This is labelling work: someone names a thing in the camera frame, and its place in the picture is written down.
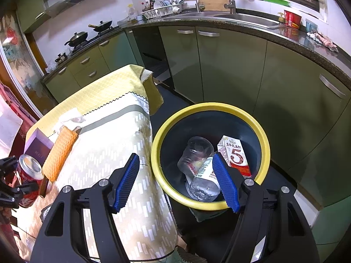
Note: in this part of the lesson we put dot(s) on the clear plastic cup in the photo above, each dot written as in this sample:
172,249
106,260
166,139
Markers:
194,148

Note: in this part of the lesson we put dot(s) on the white curtain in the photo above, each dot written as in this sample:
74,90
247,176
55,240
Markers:
8,128

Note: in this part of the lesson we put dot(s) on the red instant noodle cup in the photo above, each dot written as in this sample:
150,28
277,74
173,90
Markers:
292,17

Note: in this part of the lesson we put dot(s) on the steel double sink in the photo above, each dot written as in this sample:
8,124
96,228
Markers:
246,19

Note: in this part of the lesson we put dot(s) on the clear plastic bottle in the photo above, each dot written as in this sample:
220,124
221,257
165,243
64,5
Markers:
204,186

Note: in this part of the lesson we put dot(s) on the pale blue packet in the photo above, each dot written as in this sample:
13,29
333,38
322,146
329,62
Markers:
311,26

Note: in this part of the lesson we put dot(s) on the white tissue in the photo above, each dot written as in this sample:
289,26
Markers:
70,116

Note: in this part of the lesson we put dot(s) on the white and red milk carton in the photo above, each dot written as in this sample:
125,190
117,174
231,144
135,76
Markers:
235,156

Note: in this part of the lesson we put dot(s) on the cooking oil bottle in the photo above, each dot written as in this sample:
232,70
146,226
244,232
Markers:
131,11

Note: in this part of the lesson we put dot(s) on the dark glass sauce bottle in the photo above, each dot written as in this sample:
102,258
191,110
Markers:
150,3

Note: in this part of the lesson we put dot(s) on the black bin with yellow rim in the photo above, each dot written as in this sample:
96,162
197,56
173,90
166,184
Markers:
175,131

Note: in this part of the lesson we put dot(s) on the purple box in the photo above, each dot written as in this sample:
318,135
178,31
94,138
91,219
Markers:
35,145

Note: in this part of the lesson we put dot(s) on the white dish rack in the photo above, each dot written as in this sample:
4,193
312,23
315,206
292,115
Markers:
156,12

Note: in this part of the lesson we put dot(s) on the crumpled dish rag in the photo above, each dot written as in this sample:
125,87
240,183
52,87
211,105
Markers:
322,41

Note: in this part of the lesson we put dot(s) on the green plastic tray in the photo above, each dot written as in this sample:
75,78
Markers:
275,0

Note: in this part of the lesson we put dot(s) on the patterned yellow and green tablecloth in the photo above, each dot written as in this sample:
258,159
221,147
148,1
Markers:
109,142

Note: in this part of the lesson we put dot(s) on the pink checked apron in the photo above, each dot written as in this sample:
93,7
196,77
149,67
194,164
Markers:
19,109

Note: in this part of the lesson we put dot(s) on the black wok with lid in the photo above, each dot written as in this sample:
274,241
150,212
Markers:
78,37

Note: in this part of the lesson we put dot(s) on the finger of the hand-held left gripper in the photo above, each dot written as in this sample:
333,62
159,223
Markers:
8,165
16,194

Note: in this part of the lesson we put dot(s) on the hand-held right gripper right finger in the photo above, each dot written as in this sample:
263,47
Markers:
224,180

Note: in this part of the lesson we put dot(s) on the gas stove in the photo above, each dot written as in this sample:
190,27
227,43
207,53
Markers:
90,39

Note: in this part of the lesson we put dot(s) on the green upper cabinets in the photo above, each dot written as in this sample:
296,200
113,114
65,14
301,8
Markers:
30,11

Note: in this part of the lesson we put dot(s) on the red soda can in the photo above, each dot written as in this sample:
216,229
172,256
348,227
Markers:
30,169

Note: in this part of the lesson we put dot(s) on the small steel pot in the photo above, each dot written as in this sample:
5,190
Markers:
61,58

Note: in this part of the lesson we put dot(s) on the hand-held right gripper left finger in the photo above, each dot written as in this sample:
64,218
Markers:
126,180

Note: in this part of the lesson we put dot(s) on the floral sliding door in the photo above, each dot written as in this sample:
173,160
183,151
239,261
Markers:
16,54

